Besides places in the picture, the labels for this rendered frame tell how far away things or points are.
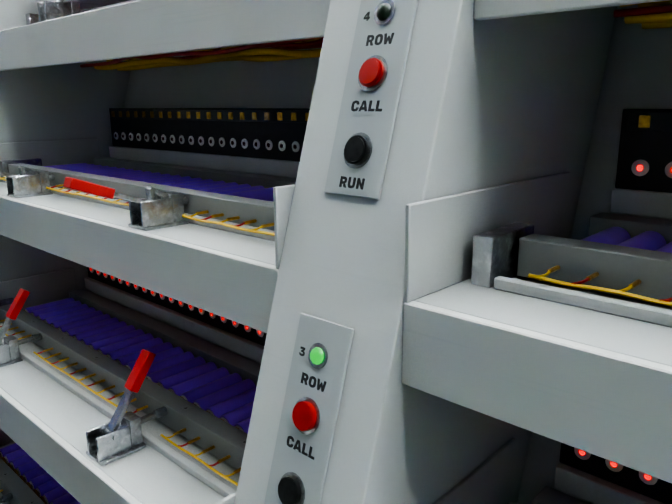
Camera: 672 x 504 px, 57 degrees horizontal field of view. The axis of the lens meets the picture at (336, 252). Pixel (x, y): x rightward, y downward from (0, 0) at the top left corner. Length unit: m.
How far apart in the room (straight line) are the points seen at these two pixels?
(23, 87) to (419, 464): 0.74
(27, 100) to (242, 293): 0.59
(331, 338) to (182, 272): 0.16
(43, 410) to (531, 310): 0.49
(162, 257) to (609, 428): 0.33
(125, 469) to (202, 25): 0.35
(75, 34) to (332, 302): 0.44
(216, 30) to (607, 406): 0.37
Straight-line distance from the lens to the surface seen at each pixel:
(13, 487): 0.87
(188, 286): 0.46
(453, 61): 0.33
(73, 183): 0.49
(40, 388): 0.71
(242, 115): 0.69
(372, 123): 0.34
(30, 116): 0.94
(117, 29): 0.62
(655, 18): 0.44
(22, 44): 0.82
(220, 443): 0.52
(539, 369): 0.28
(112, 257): 0.55
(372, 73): 0.35
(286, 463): 0.37
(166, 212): 0.52
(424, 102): 0.33
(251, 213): 0.48
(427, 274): 0.32
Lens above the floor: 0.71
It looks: 1 degrees down
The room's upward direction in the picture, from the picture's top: 11 degrees clockwise
